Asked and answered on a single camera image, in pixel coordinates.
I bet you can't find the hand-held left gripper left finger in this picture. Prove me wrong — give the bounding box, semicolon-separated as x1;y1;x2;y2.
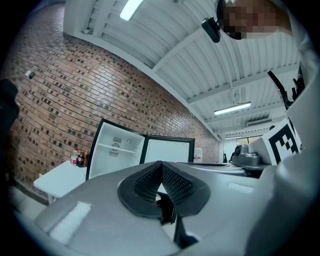
117;161;164;221

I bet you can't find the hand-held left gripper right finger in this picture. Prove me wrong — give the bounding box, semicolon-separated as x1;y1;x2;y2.
161;161;211;218

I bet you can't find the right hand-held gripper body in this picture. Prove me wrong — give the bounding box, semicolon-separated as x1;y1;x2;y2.
179;117;303;176

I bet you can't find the white wire fridge shelf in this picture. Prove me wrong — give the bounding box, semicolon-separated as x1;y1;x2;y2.
96;142;140;155

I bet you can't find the fridge door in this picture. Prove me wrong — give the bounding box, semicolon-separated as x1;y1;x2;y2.
143;134;196;166

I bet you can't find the black mini fridge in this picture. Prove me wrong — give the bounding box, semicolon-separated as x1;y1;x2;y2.
85;118;146;181

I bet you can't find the ceiling air conditioner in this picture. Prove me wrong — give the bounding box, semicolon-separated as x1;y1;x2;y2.
246;118;273;127

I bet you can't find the white appliance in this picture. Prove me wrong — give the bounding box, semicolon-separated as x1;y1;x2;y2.
193;147;204;163

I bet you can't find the ceiling light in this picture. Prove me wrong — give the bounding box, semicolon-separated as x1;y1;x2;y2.
119;0;146;21
214;101;252;116

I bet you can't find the person's white t-shirt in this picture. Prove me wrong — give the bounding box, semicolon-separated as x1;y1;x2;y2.
284;0;320;151

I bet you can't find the clear bottle with red label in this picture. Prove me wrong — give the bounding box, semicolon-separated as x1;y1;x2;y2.
70;147;80;166

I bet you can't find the white table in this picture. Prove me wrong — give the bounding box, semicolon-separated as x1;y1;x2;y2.
33;159;88;205

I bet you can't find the person's head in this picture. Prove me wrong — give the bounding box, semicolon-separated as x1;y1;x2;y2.
216;0;293;41

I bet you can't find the black strap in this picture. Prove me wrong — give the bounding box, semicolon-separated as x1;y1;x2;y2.
267;69;306;111

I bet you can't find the black head camera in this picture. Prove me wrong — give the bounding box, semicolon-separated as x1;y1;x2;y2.
201;16;222;44

